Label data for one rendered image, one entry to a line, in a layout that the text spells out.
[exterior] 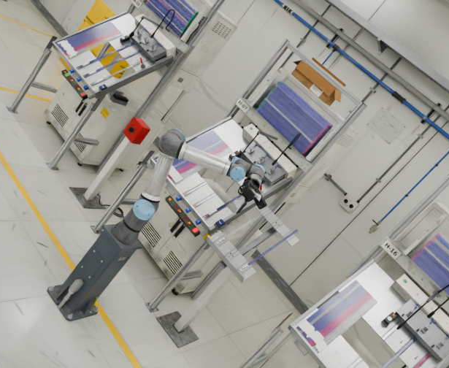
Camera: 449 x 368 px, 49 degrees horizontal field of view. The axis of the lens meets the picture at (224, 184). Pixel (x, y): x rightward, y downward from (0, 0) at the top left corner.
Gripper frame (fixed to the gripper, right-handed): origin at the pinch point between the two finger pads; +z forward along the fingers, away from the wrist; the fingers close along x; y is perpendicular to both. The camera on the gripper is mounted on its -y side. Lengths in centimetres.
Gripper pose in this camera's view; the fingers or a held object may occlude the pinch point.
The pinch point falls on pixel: (247, 208)
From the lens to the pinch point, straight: 246.5
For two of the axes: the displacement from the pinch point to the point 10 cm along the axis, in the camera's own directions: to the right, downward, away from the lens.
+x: 7.2, -4.6, -5.2
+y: -6.5, -7.1, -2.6
